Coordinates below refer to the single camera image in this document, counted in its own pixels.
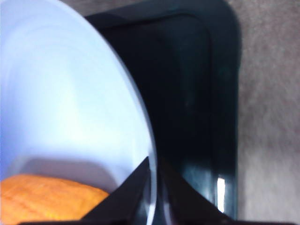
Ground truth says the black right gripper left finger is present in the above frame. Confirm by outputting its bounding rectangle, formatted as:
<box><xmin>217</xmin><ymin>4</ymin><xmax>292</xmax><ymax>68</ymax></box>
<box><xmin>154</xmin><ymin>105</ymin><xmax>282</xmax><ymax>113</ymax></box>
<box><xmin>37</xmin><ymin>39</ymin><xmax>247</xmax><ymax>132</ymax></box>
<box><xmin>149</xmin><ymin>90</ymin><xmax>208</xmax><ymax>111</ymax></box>
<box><xmin>18</xmin><ymin>157</ymin><xmax>151</xmax><ymax>225</ymax></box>

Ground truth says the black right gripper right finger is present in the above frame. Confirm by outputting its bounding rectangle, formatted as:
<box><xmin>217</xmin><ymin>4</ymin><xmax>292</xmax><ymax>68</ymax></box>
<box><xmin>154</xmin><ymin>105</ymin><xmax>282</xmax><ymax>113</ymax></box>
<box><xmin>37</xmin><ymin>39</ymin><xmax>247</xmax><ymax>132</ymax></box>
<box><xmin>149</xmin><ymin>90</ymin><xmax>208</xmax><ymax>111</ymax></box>
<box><xmin>159</xmin><ymin>157</ymin><xmax>300</xmax><ymax>225</ymax></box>

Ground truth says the orange-yellow corn cob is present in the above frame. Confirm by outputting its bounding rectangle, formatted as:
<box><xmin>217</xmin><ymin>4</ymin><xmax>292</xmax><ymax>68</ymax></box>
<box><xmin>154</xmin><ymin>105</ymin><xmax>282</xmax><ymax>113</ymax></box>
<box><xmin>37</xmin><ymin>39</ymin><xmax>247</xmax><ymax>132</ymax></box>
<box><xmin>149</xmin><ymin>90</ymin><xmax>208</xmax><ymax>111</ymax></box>
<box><xmin>0</xmin><ymin>174</ymin><xmax>110</xmax><ymax>220</ymax></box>

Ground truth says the blue round plate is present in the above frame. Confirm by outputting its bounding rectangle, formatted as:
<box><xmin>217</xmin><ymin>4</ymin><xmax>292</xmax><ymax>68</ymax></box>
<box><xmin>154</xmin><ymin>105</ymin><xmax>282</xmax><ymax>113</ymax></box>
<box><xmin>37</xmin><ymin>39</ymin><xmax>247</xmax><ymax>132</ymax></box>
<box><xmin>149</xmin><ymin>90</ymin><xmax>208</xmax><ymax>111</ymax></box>
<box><xmin>0</xmin><ymin>0</ymin><xmax>158</xmax><ymax>225</ymax></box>

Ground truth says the black rectangular tray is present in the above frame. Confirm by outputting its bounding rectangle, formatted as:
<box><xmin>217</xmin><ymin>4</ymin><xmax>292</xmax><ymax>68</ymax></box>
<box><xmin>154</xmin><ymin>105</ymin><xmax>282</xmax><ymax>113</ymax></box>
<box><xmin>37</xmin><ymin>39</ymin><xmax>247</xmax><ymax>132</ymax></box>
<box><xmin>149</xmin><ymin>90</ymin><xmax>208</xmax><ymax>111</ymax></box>
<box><xmin>83</xmin><ymin>0</ymin><xmax>242</xmax><ymax>221</ymax></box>

